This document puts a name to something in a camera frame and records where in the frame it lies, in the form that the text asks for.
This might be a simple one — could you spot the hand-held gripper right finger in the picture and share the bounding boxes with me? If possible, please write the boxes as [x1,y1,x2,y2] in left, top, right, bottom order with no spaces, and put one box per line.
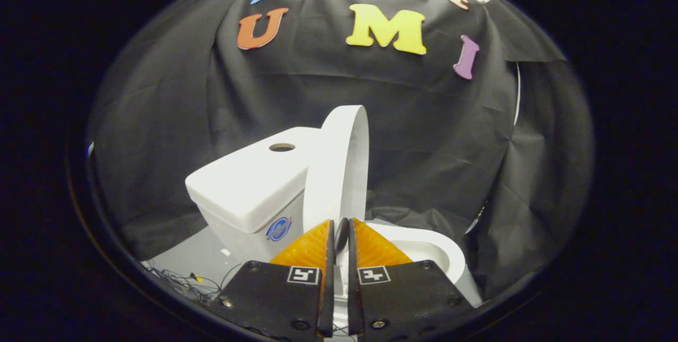
[347,218,475,338]

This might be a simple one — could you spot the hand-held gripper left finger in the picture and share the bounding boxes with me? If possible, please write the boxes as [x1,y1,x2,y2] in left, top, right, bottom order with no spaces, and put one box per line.
[217,219,336,340]

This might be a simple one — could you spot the white toilet lid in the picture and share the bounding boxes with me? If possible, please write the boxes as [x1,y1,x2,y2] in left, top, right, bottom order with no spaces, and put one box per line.
[303,105,370,231]

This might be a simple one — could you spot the black backdrop cloth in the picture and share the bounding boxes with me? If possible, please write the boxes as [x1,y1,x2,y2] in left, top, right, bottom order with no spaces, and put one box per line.
[87,0,594,300]

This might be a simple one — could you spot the thin black cables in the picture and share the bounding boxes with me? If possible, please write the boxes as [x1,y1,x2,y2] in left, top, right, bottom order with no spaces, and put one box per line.
[143,263,244,305]

